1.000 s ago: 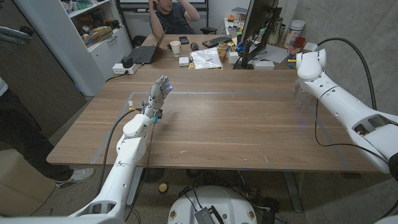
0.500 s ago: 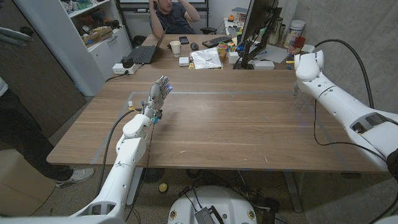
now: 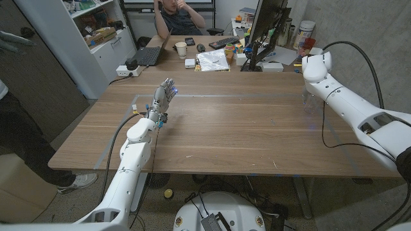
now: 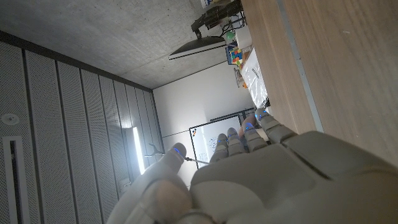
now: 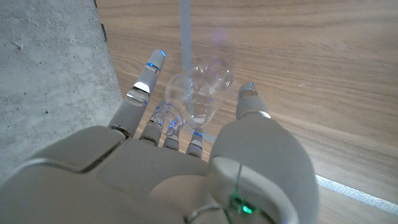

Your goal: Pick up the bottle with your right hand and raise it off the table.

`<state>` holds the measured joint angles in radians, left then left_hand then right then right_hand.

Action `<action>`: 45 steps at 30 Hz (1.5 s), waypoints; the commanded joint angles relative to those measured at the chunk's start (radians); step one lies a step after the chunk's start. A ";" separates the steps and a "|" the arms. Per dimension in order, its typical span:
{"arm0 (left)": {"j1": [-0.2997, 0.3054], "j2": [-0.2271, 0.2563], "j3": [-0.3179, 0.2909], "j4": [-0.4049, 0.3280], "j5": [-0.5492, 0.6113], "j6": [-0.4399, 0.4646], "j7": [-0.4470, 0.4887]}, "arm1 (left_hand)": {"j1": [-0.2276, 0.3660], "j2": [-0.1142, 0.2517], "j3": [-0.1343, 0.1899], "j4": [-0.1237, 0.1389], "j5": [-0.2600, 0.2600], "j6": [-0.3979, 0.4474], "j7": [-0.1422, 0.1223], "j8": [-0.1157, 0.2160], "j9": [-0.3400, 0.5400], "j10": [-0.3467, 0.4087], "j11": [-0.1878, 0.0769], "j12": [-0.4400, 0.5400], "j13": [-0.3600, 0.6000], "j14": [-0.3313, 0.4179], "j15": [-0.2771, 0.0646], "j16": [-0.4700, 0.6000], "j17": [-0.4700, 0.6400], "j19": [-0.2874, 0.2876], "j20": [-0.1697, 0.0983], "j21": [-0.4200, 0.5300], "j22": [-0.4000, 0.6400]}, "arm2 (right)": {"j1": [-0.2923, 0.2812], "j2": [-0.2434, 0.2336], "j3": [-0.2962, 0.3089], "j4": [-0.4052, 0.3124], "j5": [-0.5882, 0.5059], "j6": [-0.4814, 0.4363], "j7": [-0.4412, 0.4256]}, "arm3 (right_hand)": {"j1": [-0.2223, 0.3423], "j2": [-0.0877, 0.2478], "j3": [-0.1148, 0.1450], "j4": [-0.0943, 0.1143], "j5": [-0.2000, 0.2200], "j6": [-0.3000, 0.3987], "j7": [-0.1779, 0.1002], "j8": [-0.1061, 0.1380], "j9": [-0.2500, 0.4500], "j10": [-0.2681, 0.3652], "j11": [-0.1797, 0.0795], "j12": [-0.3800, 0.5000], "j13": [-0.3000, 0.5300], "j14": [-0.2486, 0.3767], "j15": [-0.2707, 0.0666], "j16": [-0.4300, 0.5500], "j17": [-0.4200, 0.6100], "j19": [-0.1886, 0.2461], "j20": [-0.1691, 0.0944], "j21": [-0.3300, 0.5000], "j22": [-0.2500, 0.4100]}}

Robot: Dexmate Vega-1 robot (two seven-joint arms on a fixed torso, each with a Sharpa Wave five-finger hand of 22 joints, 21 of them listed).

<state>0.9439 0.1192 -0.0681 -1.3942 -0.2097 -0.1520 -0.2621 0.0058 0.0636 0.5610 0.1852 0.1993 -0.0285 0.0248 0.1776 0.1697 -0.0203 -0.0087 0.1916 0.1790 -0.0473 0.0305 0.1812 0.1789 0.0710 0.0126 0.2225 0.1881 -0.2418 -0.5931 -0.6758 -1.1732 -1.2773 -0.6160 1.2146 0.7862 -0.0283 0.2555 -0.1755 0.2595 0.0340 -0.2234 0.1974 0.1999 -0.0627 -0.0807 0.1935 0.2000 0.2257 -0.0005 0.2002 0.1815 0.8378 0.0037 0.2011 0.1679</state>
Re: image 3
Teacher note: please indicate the black power adapter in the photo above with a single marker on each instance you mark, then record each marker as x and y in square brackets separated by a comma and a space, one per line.
[131, 64]

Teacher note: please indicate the black monitor stand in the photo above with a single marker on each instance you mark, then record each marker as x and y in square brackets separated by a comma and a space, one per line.
[256, 59]

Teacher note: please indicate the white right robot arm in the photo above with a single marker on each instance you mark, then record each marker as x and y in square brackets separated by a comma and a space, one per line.
[346, 102]

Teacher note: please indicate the flat white box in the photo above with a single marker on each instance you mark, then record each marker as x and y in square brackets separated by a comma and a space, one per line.
[272, 67]

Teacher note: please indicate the clear cup with red items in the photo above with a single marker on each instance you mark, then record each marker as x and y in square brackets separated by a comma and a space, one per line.
[303, 48]

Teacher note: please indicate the black computer monitor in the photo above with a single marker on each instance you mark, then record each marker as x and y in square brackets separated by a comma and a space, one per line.
[265, 19]

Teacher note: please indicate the black smartphone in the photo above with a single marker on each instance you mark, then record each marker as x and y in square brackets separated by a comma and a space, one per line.
[189, 41]

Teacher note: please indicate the black floor power brick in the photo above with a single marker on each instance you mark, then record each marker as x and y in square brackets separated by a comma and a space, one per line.
[279, 213]

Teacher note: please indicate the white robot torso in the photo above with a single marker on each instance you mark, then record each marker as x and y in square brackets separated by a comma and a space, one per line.
[231, 208]

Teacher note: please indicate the standing person in black trousers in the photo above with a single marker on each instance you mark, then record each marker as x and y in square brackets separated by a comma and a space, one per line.
[19, 134]

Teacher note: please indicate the white plastic bag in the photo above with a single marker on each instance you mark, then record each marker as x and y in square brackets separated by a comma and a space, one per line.
[212, 60]

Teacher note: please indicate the small white box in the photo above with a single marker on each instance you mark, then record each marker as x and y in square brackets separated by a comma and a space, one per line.
[189, 63]

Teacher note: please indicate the colourful stacking toy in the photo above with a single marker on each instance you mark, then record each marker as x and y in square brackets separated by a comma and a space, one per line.
[229, 49]

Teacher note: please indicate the large tan cardboard box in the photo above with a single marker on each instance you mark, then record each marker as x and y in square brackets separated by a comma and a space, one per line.
[19, 192]

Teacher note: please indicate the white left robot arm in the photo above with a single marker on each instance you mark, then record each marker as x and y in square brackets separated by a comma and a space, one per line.
[131, 173]

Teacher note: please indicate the yellow ball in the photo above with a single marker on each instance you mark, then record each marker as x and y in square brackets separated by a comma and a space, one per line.
[168, 193]

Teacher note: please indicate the white cube box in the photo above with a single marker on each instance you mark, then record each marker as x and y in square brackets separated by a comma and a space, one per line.
[241, 59]

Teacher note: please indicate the dark thermos flask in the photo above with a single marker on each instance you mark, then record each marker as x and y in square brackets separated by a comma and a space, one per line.
[284, 32]

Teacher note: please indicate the white paper cup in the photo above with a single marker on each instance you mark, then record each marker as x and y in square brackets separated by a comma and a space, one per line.
[181, 49]

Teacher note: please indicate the white power strip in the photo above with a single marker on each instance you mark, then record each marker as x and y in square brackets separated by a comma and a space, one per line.
[123, 71]

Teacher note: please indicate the white canister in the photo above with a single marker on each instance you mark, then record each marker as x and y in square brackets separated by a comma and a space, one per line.
[304, 32]

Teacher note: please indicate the black keyboard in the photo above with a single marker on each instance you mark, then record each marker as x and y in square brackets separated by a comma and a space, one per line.
[224, 42]

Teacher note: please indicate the white shelf cabinet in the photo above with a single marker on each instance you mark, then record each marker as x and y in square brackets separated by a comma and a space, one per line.
[70, 48]

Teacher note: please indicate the grey table leg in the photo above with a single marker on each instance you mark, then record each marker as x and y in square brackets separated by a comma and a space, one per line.
[302, 199]
[138, 195]

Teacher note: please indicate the cardboard box on shelf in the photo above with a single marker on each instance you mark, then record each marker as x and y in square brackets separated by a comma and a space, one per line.
[101, 36]

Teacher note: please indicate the black round floor fan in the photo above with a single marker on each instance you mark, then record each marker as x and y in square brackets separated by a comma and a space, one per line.
[159, 180]

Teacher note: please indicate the black chair armrest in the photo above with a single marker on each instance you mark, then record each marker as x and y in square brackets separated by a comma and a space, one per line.
[215, 31]

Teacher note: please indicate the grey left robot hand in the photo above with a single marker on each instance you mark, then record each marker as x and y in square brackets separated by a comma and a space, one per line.
[162, 97]

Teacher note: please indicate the white paper sheet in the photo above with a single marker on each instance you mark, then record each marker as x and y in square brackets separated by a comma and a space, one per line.
[284, 55]

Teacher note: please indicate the black computer mouse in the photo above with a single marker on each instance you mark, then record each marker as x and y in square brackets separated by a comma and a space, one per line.
[201, 47]

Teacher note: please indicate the seated person in dark shirt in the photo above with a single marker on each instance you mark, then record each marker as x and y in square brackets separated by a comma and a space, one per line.
[180, 20]

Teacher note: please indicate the black laptop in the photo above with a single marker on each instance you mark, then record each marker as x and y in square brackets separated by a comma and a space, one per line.
[147, 56]

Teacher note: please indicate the clear plastic bottle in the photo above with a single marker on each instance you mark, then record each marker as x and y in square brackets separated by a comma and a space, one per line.
[311, 104]

